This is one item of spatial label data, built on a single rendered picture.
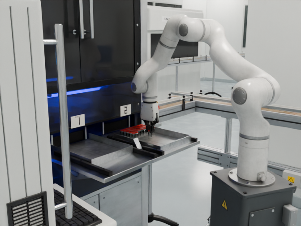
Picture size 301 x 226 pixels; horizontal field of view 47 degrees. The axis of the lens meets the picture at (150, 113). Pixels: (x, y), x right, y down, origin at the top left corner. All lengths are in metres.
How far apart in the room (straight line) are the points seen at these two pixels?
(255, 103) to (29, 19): 0.83
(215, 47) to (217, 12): 9.49
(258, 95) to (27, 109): 0.81
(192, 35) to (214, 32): 0.12
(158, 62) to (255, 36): 1.56
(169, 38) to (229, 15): 9.10
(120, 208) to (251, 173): 0.98
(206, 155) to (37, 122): 2.04
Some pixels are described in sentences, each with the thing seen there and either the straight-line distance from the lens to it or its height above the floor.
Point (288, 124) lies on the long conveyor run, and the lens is 2.48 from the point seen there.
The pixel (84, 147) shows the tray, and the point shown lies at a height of 0.88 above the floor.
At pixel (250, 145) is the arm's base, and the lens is 1.44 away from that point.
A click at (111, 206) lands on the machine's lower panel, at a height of 0.46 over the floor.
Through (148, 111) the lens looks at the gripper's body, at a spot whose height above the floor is 1.04.
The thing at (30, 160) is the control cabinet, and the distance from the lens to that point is 1.04.
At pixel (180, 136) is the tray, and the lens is 1.95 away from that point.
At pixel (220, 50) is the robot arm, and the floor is 1.38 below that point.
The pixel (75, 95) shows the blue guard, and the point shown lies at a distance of 1.77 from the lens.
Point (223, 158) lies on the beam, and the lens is 2.79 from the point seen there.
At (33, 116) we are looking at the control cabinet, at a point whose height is 1.23.
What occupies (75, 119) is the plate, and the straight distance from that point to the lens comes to 1.79.
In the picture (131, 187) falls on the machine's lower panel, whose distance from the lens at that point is 2.21.
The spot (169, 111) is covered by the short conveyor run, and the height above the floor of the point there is 0.90.
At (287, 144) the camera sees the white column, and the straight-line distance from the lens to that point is 3.19.
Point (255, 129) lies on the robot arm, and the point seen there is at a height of 1.09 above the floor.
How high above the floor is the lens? 1.45
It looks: 13 degrees down
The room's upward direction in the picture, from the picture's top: straight up
